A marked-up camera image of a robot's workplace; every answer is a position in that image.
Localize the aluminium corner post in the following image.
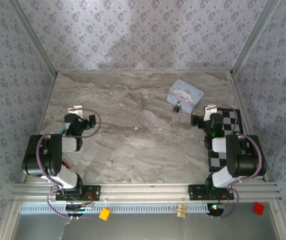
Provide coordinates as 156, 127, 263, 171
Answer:
229, 0, 281, 75
7, 0, 59, 76

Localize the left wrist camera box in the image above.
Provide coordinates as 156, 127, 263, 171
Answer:
68, 105, 84, 117

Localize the aluminium back rail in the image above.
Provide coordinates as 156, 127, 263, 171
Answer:
56, 70, 231, 75

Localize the small black padlock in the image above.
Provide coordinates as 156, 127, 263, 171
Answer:
172, 99, 182, 114

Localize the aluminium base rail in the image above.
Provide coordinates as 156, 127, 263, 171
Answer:
9, 182, 282, 204

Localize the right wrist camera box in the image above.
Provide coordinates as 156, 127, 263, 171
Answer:
203, 104, 219, 121

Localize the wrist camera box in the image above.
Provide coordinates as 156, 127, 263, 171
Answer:
68, 105, 84, 117
203, 104, 219, 121

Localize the red block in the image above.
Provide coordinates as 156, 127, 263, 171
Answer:
252, 201, 265, 216

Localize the grey slotted cable duct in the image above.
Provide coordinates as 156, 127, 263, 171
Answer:
19, 203, 212, 215

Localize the black white checkerboard mat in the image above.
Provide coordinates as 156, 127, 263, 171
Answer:
202, 107, 245, 173

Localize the purple wrist camera cable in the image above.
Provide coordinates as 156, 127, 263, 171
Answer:
206, 104, 238, 137
63, 108, 102, 139

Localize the orange block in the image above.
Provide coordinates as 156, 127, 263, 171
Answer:
98, 207, 112, 222

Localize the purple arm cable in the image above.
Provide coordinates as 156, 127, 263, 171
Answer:
211, 134, 263, 220
36, 134, 94, 220

